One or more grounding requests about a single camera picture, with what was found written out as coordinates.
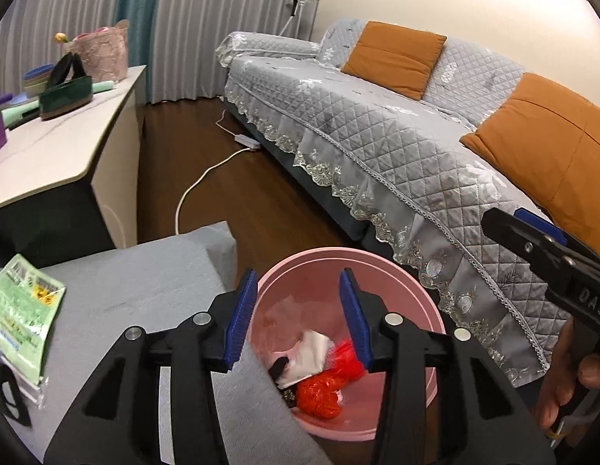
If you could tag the black round lid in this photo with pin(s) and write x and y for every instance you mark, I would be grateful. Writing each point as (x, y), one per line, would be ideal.
(62, 70)

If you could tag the teal curtain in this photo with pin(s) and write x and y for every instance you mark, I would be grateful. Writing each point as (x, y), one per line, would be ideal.
(135, 9)

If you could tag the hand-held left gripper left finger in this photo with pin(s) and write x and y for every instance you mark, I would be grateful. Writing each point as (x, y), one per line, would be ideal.
(241, 319)

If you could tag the white-topped coffee table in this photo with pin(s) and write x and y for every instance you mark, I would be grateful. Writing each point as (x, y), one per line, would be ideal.
(62, 140)

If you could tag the white power strip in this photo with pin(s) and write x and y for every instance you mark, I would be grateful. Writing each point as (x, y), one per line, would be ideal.
(246, 141)

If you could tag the clear plastic wrapper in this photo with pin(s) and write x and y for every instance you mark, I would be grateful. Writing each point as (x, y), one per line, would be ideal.
(36, 390)

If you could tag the purple plastic object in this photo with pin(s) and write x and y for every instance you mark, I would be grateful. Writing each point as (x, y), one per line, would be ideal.
(0, 101)

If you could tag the white floor lamp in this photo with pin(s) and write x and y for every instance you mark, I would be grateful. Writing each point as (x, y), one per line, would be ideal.
(294, 0)

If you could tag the white tissue packet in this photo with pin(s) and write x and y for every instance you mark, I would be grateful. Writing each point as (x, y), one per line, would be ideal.
(309, 353)

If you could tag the mint green mat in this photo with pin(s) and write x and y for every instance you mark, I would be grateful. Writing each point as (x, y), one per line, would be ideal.
(19, 116)

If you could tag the grey padded mat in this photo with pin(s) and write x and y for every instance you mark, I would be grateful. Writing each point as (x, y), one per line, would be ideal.
(135, 281)

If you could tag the grey quilted sofa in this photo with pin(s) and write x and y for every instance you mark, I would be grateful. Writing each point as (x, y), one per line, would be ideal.
(377, 131)

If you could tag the person's right hand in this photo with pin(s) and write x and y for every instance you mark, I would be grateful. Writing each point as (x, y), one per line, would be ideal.
(561, 373)

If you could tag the yellow flower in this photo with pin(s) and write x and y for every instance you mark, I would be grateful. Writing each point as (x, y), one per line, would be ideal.
(61, 37)

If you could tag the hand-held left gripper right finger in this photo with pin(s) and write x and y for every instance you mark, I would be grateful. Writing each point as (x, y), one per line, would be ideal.
(353, 319)

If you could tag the stack of coloured bowls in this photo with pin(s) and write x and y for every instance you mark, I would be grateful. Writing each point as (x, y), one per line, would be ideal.
(36, 80)

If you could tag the grey curtain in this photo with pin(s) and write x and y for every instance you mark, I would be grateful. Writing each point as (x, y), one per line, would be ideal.
(232, 5)
(62, 0)

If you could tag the green and white packet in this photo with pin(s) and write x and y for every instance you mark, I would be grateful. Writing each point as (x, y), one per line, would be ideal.
(24, 310)

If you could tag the pink plastic bin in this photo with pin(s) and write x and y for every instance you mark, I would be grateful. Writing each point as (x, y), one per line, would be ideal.
(304, 271)

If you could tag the orange cushion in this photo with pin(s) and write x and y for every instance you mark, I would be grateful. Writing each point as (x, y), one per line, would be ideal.
(396, 58)
(546, 155)

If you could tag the pink lace basket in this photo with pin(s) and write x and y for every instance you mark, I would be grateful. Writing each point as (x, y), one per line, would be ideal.
(106, 55)

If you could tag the red plastic bag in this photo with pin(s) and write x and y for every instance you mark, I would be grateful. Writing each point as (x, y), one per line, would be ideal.
(319, 395)

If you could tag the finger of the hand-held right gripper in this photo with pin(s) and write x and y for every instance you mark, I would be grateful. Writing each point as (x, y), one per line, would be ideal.
(513, 232)
(532, 215)

